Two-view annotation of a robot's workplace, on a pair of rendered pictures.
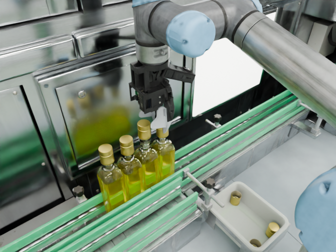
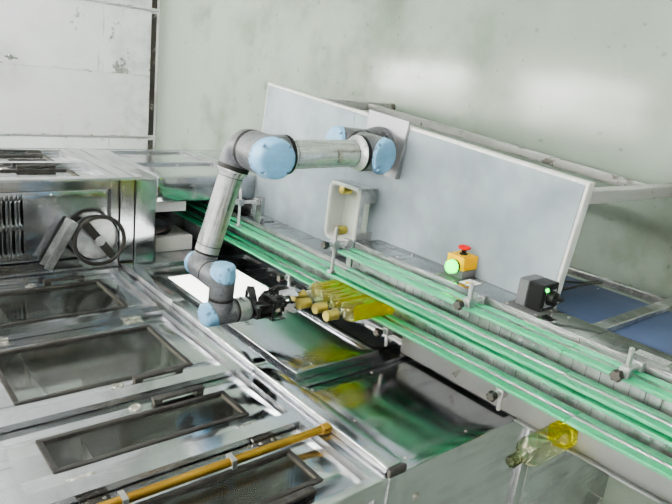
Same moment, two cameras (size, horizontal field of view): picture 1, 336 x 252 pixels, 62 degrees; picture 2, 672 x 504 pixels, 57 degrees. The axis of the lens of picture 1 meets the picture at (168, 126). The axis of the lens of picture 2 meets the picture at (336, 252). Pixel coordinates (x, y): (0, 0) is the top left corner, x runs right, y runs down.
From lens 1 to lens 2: 1.39 m
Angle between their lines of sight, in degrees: 24
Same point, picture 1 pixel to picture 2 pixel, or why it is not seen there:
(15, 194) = (407, 381)
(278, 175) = (310, 209)
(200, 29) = (219, 265)
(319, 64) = (214, 202)
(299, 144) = (277, 208)
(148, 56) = (246, 305)
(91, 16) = (235, 365)
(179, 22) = (220, 277)
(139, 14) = (222, 314)
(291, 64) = (219, 214)
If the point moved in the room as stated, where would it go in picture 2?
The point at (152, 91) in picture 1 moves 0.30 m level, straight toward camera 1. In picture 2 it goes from (269, 299) to (310, 237)
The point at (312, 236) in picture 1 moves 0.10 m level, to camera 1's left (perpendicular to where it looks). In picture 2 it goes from (285, 168) to (299, 195)
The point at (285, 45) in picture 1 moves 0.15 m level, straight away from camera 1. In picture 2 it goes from (210, 222) to (188, 234)
